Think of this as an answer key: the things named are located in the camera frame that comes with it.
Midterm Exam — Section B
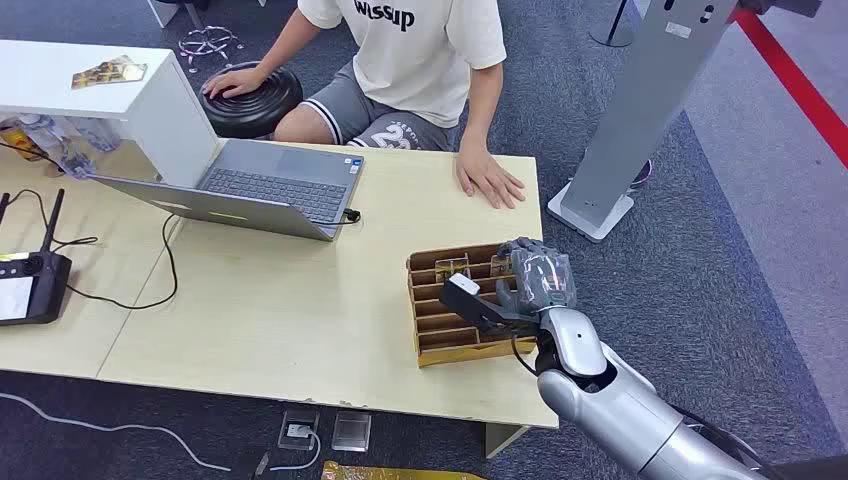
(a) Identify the white desk shelf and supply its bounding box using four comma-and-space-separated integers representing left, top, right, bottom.
0, 39, 221, 189

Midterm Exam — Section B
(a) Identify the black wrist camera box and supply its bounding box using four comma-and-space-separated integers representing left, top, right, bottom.
438, 272, 533, 334

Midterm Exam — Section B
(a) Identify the grey kiosk pillar with base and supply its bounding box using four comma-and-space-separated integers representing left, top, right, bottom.
547, 0, 741, 244

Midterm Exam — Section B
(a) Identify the black laptop plug cable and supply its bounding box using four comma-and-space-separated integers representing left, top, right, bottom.
316, 207, 363, 229

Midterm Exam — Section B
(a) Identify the wooden card organizer box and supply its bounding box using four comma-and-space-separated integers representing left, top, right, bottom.
405, 242, 539, 369

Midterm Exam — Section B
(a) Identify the long white floor cable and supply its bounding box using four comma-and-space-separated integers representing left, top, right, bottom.
0, 391, 233, 474

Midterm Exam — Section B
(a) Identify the orange snack packet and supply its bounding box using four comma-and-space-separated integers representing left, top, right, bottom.
0, 117, 48, 164

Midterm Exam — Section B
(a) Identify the short white plug cable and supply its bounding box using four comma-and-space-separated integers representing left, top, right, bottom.
268, 429, 323, 474

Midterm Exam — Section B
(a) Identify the black power adapter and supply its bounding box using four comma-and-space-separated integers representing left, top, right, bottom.
227, 450, 272, 480

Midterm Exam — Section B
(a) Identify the gold foil sheet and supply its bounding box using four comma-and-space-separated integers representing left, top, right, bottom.
320, 460, 489, 480

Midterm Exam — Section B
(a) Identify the person's left hand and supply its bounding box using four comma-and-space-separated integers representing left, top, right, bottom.
454, 146, 529, 211

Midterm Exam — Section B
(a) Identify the person's right hand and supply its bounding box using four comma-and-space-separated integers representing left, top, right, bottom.
200, 65, 268, 101

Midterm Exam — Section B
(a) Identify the pale table leg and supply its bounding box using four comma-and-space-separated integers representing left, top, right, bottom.
483, 422, 532, 460

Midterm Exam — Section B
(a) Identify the red barrier strip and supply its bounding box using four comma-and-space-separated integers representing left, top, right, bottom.
727, 6, 848, 171

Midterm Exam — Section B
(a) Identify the silver floor socket lid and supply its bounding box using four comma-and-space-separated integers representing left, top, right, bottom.
330, 410, 374, 454

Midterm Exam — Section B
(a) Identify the grey open laptop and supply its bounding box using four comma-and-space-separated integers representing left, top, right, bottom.
89, 137, 366, 242

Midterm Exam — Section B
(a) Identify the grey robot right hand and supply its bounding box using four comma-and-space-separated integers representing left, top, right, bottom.
493, 236, 578, 317

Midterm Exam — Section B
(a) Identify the open floor socket box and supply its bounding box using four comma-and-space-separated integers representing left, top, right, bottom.
277, 408, 321, 453

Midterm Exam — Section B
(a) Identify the black round stool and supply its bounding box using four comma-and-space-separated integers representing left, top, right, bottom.
198, 60, 305, 140

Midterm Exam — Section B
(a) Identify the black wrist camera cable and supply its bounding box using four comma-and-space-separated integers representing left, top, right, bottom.
509, 333, 539, 378

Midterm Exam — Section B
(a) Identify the long black looping cable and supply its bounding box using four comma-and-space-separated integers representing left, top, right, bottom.
64, 213, 180, 312

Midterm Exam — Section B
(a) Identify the person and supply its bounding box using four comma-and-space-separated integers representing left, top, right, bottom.
200, 0, 529, 211

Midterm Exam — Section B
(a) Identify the thin black controller cable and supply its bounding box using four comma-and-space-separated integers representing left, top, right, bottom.
6, 188, 99, 252

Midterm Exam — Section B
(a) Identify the chrome chair star base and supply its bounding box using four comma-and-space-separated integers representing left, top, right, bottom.
176, 24, 244, 69

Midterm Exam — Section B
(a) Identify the black remote controller with antennas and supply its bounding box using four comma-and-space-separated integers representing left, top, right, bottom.
0, 188, 73, 328

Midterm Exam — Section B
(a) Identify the clear plastic bottle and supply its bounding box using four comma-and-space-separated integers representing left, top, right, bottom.
68, 117, 125, 154
17, 113, 98, 181

